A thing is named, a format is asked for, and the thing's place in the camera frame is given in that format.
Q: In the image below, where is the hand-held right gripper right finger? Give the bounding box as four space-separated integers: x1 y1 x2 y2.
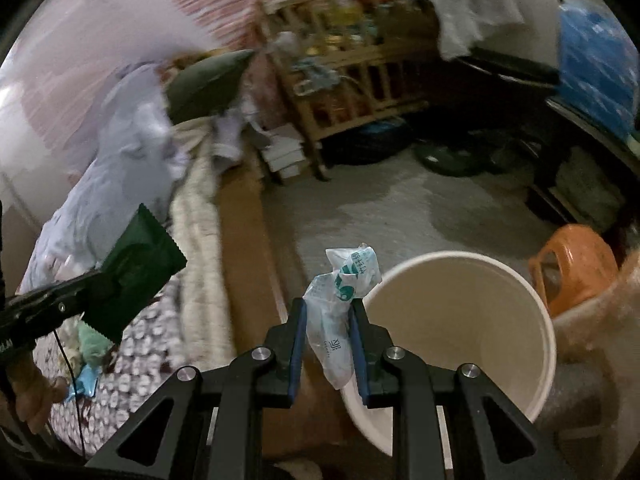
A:
347 299 581 480

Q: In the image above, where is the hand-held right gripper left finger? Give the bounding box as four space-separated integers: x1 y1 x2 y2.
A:
85 297 308 480

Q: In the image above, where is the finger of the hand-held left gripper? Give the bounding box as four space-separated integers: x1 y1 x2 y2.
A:
0 267 118 337

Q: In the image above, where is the clear plastic wrapper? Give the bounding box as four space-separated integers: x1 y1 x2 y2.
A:
302 243 383 390

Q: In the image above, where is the dark green foil packet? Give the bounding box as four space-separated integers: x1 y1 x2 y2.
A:
80 203 188 345

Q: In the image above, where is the white plastic bucket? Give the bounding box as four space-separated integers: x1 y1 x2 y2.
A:
341 251 557 457

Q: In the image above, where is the person's left hand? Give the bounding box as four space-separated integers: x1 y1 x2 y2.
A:
0 355 68 436

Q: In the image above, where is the light green packet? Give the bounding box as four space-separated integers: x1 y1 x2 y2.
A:
75 322 116 366

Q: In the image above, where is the blue shiny wrapper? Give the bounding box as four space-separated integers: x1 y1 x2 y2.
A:
65 362 101 403

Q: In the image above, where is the cream quilt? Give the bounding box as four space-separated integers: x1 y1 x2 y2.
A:
167 120 241 361

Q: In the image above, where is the pale blue blanket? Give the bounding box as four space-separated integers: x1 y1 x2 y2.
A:
20 62 191 291

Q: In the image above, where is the stack of white books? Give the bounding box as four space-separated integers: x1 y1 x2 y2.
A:
260 127 311 181

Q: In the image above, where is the black tyre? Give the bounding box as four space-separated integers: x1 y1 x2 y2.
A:
345 117 416 166

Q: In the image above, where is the dark round floor object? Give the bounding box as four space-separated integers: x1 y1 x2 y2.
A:
415 135 501 178

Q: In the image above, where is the white crumpled garment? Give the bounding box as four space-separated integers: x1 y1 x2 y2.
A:
210 105 261 171

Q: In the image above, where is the orange plastic stool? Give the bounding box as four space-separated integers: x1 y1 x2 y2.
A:
529 224 621 318

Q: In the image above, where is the beige fleece clothing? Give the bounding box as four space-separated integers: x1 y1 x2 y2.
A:
540 255 640 461

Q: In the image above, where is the green pillow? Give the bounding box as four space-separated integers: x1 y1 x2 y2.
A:
165 49 256 123

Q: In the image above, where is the wooden crib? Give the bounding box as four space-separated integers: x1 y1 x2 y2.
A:
252 0 441 181

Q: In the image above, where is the dark wooden table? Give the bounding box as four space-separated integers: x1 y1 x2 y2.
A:
460 47 640 233

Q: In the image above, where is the white draped cloth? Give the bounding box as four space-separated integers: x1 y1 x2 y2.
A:
400 0 526 61

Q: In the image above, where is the blue plastic bag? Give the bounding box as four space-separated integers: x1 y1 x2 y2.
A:
557 0 640 141

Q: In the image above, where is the thin black cable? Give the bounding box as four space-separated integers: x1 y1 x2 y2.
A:
52 327 87 458

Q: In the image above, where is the wooden bed frame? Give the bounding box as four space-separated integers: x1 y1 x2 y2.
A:
220 160 346 456

